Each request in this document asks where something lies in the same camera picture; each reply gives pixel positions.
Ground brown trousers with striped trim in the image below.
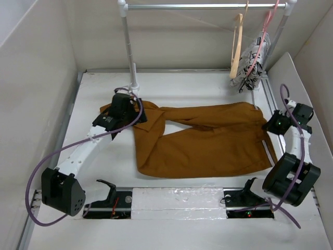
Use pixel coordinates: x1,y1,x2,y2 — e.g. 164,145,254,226
98,101,278,179

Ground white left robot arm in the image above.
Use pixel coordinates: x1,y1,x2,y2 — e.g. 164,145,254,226
41,93,147,217

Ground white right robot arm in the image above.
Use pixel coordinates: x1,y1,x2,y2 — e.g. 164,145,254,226
262,101,321,207

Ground pink hanger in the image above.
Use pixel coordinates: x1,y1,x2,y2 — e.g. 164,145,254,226
246,0,279,77

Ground beige wooden hanger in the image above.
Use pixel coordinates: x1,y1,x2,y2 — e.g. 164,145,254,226
229,1,249,79

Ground white black printed garment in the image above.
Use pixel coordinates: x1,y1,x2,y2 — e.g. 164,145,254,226
230,32,271,93

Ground white metal clothes rack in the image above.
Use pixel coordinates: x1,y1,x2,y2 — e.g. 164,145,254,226
117,1,297,94

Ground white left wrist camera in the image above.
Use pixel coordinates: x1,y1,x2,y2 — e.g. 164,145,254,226
114,87,136,96

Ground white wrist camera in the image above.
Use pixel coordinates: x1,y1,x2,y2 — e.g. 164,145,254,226
281,98,297,117
114,87,136,96

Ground aluminium frame rail right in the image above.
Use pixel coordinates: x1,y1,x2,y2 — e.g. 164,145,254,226
261,75,318,209

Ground aluminium frame rail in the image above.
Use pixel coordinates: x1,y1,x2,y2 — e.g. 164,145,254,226
17,72,84,250
261,75,318,209

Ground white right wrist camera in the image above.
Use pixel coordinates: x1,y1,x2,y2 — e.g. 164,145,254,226
281,98,297,117

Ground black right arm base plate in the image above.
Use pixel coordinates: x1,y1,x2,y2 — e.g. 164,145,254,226
220,187,275,219

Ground aluminium frame rail left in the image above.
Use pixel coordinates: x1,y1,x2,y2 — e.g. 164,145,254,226
17,72,84,250

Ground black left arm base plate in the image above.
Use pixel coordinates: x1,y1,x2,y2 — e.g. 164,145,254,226
83,189,133,220

